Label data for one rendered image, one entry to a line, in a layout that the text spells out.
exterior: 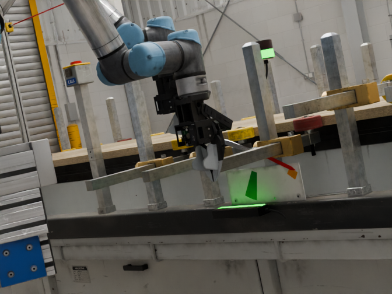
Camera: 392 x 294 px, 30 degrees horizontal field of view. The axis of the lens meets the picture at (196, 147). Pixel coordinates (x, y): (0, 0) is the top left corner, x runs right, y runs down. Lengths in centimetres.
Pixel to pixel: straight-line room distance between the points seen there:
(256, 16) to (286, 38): 61
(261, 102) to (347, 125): 27
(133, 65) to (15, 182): 41
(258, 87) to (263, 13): 880
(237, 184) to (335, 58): 48
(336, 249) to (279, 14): 877
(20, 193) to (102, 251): 123
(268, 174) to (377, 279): 47
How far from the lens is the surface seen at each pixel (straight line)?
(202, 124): 170
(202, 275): 265
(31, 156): 144
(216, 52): 1135
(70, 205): 307
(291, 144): 193
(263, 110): 198
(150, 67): 163
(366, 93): 179
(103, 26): 172
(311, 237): 200
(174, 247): 237
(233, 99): 1123
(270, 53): 202
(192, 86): 171
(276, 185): 199
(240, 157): 182
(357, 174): 185
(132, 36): 192
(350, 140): 184
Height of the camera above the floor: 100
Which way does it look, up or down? 3 degrees down
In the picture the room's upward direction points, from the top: 11 degrees counter-clockwise
